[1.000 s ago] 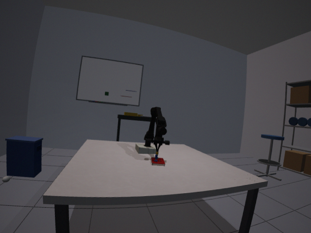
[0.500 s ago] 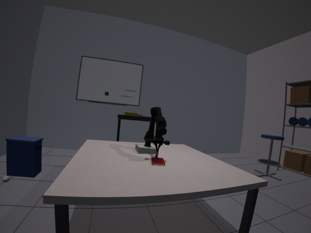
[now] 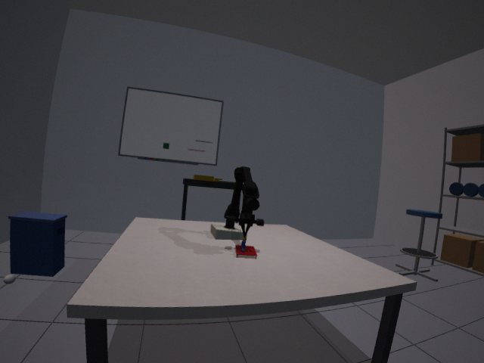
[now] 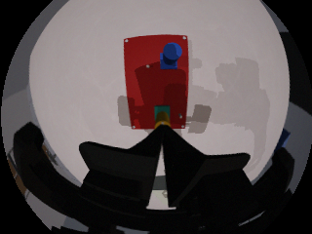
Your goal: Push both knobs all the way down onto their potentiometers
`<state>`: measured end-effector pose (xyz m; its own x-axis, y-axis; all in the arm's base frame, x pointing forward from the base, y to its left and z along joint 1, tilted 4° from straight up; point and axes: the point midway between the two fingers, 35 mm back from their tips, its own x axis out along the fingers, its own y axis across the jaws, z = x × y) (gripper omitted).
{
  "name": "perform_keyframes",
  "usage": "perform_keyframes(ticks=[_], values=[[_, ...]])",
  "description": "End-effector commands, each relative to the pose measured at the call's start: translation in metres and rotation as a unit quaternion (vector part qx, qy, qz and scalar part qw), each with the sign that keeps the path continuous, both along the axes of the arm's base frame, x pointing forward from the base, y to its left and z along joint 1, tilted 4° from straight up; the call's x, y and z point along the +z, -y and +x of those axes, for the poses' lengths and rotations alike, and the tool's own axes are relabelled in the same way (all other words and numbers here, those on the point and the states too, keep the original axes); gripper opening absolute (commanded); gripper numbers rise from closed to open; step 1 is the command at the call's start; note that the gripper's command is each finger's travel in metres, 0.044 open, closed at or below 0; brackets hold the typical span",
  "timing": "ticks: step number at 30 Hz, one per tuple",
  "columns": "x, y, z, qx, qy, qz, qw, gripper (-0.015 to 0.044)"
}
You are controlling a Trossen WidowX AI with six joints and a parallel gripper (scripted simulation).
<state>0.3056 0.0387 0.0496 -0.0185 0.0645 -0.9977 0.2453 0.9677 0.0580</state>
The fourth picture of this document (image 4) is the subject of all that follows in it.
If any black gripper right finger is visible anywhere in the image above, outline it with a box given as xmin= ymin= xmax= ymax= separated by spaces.
xmin=163 ymin=124 xmax=251 ymax=208

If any red circuit board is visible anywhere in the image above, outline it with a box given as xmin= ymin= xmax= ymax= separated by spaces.
xmin=124 ymin=34 xmax=188 ymax=129

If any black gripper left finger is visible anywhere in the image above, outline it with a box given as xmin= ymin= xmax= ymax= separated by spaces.
xmin=78 ymin=124 xmax=164 ymax=207

